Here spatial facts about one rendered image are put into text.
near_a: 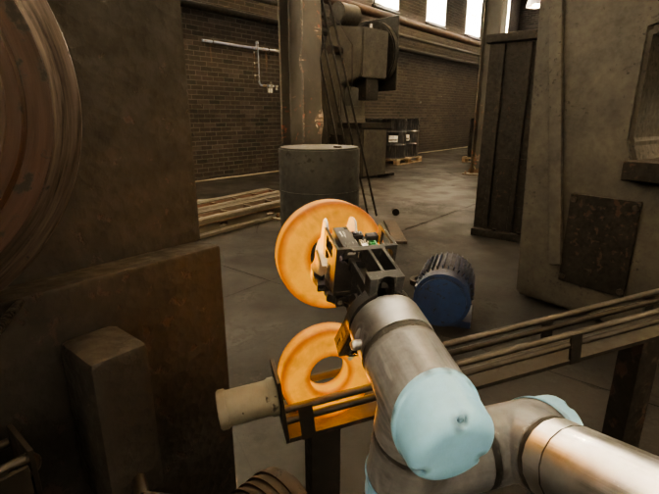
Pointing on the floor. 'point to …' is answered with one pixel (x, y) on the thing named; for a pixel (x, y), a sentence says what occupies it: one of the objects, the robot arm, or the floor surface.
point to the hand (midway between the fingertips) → (329, 240)
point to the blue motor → (446, 290)
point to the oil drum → (317, 176)
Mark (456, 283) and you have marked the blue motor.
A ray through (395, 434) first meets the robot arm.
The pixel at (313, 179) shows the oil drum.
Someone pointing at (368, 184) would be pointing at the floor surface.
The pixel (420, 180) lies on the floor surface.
